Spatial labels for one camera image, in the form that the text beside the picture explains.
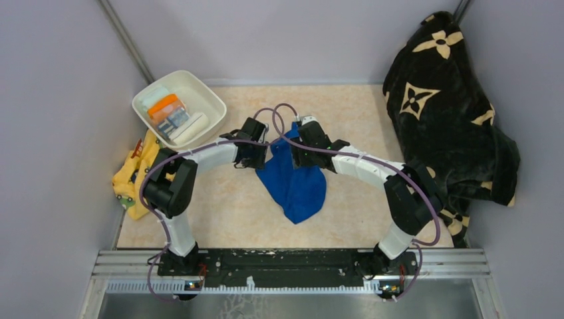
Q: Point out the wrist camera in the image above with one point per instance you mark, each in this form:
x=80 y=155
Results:
x=254 y=127
x=311 y=133

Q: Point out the yellow cartoon print towel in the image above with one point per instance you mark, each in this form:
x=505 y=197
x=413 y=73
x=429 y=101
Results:
x=127 y=181

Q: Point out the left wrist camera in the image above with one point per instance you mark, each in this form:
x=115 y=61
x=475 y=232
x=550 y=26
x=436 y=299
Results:
x=254 y=127

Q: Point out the aluminium frame rail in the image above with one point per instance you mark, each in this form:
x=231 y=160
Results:
x=130 y=271

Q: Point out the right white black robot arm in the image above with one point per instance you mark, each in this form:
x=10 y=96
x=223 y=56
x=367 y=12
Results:
x=413 y=198

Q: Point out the blue towel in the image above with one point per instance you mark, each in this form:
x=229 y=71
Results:
x=300 y=192

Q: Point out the rabbit print striped towel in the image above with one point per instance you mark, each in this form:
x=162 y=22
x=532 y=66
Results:
x=172 y=122

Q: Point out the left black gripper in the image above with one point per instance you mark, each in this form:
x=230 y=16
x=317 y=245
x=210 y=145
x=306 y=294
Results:
x=259 y=163

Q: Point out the orange rolled towel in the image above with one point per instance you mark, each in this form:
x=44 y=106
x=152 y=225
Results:
x=164 y=108

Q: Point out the light green rolled towel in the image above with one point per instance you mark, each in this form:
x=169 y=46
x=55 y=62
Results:
x=151 y=97

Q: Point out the black floral pattern blanket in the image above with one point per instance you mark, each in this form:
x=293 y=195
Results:
x=443 y=118

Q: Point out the cream white towel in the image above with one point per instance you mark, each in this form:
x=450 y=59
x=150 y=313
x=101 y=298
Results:
x=190 y=129

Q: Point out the white square plastic basin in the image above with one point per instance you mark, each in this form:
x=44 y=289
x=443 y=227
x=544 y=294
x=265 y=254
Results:
x=196 y=96

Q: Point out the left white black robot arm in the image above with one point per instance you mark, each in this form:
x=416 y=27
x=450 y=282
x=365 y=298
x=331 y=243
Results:
x=168 y=187

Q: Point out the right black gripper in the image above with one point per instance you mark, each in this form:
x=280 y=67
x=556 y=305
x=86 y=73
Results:
x=300 y=160

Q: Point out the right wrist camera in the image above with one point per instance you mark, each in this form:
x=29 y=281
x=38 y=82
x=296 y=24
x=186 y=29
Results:
x=311 y=133

